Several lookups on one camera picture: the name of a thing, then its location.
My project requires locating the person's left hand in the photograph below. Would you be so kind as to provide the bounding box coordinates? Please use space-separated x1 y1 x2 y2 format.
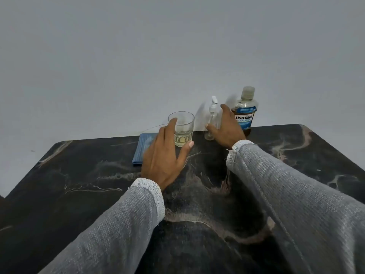
141 118 194 192

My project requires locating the person's right hand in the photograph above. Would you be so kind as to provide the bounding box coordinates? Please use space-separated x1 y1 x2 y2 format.
206 104 247 149

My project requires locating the clear pump dispenser bottle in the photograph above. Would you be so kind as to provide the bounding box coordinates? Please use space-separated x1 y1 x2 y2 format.
204 96 223 141

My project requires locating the person's right forearm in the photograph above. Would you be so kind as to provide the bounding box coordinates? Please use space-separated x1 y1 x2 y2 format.
225 140 365 274

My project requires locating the person's left forearm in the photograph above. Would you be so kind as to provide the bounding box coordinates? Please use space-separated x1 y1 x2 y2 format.
38 178 166 274

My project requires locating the clear drinking glass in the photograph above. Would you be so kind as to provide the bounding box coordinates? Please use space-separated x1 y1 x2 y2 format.
168 111 195 148

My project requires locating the mouthwash bottle with blue label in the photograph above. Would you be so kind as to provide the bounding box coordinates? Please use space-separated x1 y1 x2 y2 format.
230 86 259 137

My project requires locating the folded blue cloth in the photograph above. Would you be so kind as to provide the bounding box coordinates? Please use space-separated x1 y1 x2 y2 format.
132 133 160 166

